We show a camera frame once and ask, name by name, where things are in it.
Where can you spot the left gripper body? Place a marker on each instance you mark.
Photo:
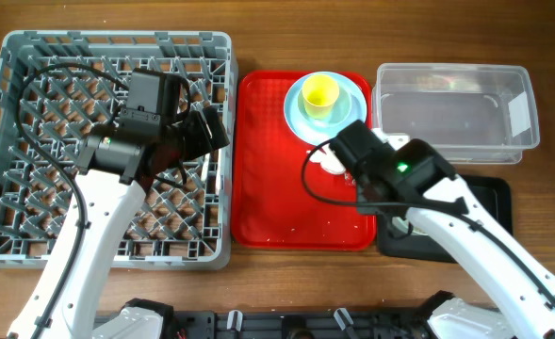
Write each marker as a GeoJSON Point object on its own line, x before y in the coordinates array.
{"type": "Point", "coordinates": [189, 137]}

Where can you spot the white napkin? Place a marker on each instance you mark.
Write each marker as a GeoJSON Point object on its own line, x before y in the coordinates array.
{"type": "Point", "coordinates": [327, 160]}

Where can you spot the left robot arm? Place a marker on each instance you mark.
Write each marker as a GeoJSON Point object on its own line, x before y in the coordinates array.
{"type": "Point", "coordinates": [66, 298]}

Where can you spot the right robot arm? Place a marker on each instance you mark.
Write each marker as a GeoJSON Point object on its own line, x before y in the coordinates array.
{"type": "Point", "coordinates": [417, 183]}

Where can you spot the grey dishwasher rack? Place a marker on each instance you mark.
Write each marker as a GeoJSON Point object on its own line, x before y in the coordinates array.
{"type": "Point", "coordinates": [55, 85]}

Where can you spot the light blue plate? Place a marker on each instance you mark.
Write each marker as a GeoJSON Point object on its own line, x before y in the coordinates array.
{"type": "Point", "coordinates": [312, 134]}

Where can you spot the red plastic tray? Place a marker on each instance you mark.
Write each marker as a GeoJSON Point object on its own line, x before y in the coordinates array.
{"type": "Point", "coordinates": [270, 208]}

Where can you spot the yellow plastic cup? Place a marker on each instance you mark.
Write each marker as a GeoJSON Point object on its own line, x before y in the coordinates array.
{"type": "Point", "coordinates": [320, 91]}

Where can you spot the clear plastic bin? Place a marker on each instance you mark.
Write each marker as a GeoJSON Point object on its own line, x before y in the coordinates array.
{"type": "Point", "coordinates": [470, 113]}

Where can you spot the black tray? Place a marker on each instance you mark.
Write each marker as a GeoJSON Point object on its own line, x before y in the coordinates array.
{"type": "Point", "coordinates": [393, 240]}

